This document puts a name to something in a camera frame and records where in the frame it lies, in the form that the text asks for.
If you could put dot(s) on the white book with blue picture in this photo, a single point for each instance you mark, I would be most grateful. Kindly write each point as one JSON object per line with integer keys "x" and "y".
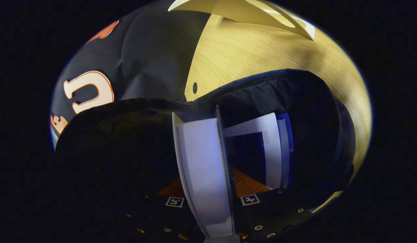
{"x": 272, "y": 152}

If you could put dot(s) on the blue schoolbag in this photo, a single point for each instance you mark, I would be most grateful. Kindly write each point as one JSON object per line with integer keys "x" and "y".
{"x": 296, "y": 101}

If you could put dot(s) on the dark grey cover book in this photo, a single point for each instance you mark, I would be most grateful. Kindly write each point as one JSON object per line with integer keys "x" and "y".
{"x": 201, "y": 162}

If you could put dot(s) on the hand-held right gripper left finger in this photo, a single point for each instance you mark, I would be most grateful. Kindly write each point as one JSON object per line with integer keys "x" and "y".
{"x": 161, "y": 216}

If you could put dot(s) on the white plastic bookshelf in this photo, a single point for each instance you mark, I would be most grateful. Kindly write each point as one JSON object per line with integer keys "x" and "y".
{"x": 242, "y": 11}

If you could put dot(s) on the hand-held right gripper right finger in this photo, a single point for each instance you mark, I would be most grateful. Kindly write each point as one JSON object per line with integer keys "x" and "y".
{"x": 272, "y": 212}

